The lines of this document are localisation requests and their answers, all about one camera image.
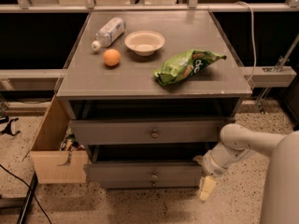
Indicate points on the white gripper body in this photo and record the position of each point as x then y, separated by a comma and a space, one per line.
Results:
212, 164

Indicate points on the grey drawer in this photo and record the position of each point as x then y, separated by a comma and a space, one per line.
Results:
149, 184
147, 131
143, 162

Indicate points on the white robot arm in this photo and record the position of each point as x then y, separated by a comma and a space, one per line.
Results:
281, 188

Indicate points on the grey top drawer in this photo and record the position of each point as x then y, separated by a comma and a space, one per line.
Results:
147, 131

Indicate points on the grey drawer cabinet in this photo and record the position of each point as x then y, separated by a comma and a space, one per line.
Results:
90, 90

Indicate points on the grey bottom drawer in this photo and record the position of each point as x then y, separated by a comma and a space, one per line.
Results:
149, 184

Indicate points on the green chip bag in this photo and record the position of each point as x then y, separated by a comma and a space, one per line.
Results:
185, 64

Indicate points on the white paper bowl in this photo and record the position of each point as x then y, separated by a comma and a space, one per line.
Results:
144, 43

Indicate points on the snack packets in box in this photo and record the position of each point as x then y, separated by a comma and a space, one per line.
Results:
70, 142

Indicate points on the orange fruit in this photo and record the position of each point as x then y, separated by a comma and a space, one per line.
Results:
111, 57

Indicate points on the light wooden box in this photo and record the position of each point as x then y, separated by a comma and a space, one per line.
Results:
53, 165

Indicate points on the clear plastic water bottle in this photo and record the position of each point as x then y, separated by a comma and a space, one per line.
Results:
108, 33

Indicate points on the black clamp tool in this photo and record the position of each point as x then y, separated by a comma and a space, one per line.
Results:
9, 129

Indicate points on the metal railing frame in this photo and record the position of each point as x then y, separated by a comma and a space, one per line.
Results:
46, 8

